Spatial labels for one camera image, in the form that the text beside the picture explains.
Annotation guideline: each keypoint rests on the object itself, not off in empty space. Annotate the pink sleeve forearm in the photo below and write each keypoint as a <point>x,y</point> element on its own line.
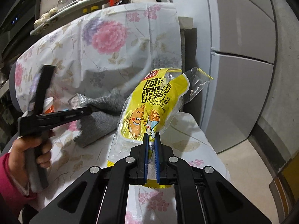
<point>13,195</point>

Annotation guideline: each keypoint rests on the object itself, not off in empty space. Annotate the yellow sausage snack wrapper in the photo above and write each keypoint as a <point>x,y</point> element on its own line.
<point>149,109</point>

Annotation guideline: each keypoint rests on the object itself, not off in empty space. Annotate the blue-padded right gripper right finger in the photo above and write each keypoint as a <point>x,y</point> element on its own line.
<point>157,157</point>

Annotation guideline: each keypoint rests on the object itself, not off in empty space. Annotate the black range hood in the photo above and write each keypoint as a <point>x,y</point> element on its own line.
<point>16,28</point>

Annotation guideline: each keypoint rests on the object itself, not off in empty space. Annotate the grey cloth rag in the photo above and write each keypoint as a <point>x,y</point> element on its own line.
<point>105,115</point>

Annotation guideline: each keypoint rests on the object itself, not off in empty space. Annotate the grey refrigerator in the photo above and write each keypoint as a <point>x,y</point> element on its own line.
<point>234,41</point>

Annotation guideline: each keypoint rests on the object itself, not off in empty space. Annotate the floral cloth chair cover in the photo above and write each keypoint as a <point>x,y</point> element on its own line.
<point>103,50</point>

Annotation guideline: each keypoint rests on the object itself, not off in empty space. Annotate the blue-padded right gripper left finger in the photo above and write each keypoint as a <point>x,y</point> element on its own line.
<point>145,156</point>

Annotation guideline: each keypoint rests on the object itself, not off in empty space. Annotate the metal kitchen shelf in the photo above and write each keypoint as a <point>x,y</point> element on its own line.
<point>67,14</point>

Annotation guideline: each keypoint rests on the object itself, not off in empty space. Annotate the orange white paper cup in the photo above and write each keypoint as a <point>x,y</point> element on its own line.
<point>48,105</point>

